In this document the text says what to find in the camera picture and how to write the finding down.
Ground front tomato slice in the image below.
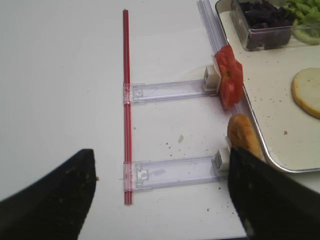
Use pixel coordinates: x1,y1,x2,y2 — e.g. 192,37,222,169
219,61,244,109

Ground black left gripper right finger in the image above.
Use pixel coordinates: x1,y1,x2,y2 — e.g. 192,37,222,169
229,147,320,240

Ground bun slice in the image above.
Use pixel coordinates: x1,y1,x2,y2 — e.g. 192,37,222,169
291,67,320,119
227,114,263,160

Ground clear plastic container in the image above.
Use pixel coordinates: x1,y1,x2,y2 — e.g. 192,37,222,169
230,0,320,51

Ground left upper clear pusher track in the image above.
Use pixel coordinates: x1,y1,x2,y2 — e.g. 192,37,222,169
123,79,218,104

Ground left red rail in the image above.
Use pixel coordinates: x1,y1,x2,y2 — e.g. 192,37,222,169
122,9,134,205

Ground tomato slice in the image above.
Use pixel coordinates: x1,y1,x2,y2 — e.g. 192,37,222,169
219,61,244,109
214,44,236,74

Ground metal serving tray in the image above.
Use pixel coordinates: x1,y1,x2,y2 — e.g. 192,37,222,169
214,0,320,173

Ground white bun pusher block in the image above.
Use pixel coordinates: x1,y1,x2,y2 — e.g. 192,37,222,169
212,136,232,177

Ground green lettuce leaves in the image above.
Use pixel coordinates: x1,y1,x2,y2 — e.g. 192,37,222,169
286,0,320,45

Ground white tomato pusher block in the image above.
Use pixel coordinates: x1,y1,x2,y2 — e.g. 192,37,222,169
202,56,222,94

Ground left lower clear pusher track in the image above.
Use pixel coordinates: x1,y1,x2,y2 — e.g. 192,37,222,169
131,155,228,192

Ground rear tomato slice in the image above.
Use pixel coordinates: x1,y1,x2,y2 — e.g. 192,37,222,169
214,44,236,74

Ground clear pusher track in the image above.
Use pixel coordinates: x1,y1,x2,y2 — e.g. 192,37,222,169
123,79,218,104
131,155,228,192

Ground purple cabbage shreds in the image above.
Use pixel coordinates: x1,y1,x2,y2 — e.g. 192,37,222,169
239,0,294,50

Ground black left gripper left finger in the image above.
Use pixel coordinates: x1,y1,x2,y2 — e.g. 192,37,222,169
0,149,97,240

